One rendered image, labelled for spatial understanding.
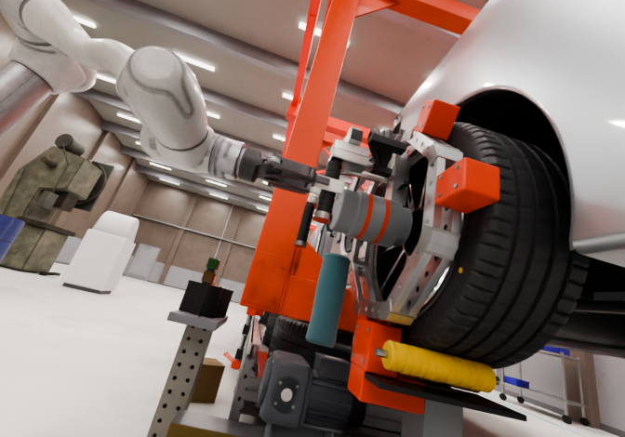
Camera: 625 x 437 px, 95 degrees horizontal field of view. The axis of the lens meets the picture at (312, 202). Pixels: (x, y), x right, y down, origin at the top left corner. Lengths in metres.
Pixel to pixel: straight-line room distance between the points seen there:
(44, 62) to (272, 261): 0.92
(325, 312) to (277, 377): 0.27
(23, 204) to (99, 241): 2.35
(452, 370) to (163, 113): 0.74
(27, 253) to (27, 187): 1.47
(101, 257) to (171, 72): 6.16
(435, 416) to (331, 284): 0.39
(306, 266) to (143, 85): 0.94
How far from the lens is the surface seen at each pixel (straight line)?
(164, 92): 0.50
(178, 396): 1.41
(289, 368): 1.02
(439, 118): 0.84
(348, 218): 0.79
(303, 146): 1.40
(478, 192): 0.59
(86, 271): 6.63
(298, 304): 1.22
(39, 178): 8.62
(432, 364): 0.74
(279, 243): 1.23
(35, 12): 0.97
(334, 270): 0.89
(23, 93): 1.08
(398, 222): 0.82
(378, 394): 0.81
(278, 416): 1.05
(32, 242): 8.13
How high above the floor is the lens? 0.56
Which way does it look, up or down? 20 degrees up
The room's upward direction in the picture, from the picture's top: 14 degrees clockwise
